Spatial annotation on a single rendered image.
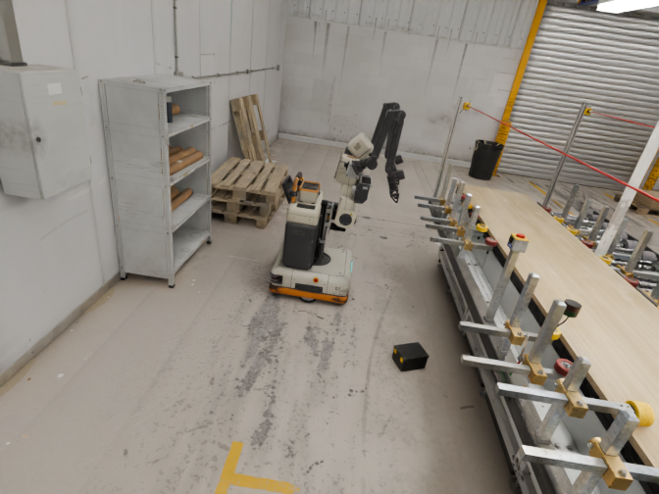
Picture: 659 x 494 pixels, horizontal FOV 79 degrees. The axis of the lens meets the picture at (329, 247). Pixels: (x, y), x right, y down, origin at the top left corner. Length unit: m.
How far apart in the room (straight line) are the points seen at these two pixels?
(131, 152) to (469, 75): 7.37
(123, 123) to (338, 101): 6.47
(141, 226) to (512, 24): 7.98
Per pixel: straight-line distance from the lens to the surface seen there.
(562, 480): 1.79
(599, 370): 2.04
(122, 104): 3.16
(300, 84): 9.18
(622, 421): 1.48
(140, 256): 3.52
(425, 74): 9.14
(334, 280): 3.25
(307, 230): 3.11
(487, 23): 9.39
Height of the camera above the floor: 1.92
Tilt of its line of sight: 26 degrees down
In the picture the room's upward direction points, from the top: 9 degrees clockwise
